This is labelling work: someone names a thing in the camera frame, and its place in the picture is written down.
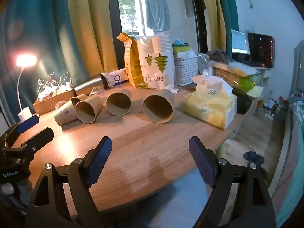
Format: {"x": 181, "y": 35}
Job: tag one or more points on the yellow-green sponge pack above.
{"x": 181, "y": 48}

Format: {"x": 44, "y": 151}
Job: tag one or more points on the teal curtain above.
{"x": 40, "y": 28}
{"x": 228, "y": 7}

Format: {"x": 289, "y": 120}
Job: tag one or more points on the silver thermos bottle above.
{"x": 91, "y": 82}

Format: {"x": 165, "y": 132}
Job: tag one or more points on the black door frame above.
{"x": 198, "y": 16}

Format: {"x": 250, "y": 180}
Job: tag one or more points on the blue and white box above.
{"x": 116, "y": 77}

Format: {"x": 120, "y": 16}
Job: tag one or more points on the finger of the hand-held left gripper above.
{"x": 28, "y": 124}
{"x": 39, "y": 139}

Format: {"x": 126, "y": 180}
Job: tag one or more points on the brown paper cup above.
{"x": 88, "y": 111}
{"x": 158, "y": 108}
{"x": 79, "y": 97}
{"x": 118, "y": 102}

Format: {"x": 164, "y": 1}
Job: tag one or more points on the grey cloth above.
{"x": 218, "y": 54}

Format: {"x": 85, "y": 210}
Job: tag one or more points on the yellow paper bag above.
{"x": 131, "y": 61}

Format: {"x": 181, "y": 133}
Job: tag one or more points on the computer monitor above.
{"x": 239, "y": 43}

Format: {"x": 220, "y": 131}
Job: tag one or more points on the white bag of paper cups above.
{"x": 158, "y": 64}

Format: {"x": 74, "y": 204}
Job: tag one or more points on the white desk lamp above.
{"x": 25, "y": 61}

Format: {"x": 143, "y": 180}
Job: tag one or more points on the clear glass cup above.
{"x": 97, "y": 92}

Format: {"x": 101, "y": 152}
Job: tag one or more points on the cardboard box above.
{"x": 45, "y": 105}

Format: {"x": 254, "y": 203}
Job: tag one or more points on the dark sock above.
{"x": 253, "y": 157}

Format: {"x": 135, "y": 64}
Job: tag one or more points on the yellow tissue pack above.
{"x": 211, "y": 105}

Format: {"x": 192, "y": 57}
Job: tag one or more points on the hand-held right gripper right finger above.
{"x": 201, "y": 165}

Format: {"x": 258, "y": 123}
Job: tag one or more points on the white plastic basket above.
{"x": 186, "y": 69}

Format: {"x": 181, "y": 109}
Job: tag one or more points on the light blue hanging towel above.
{"x": 158, "y": 11}

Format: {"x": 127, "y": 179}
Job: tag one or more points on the bed with blanket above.
{"x": 291, "y": 152}

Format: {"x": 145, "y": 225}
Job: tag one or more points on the person's left hand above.
{"x": 7, "y": 188}

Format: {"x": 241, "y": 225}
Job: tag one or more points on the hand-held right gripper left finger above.
{"x": 101, "y": 161}

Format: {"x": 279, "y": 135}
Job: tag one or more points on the printed cream cup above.
{"x": 64, "y": 115}

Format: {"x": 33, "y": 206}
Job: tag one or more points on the black computer case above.
{"x": 261, "y": 49}

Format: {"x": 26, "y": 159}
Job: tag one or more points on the pile of wrapped candies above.
{"x": 53, "y": 85}

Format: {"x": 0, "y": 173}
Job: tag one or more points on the clear plastic bag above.
{"x": 204, "y": 64}

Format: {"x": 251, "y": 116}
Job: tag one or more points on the wicker basket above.
{"x": 224, "y": 74}

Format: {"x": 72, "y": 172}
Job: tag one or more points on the yellow-green plastic bags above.
{"x": 249, "y": 80}

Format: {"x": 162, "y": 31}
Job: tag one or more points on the yellow curtain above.
{"x": 92, "y": 23}
{"x": 212, "y": 11}

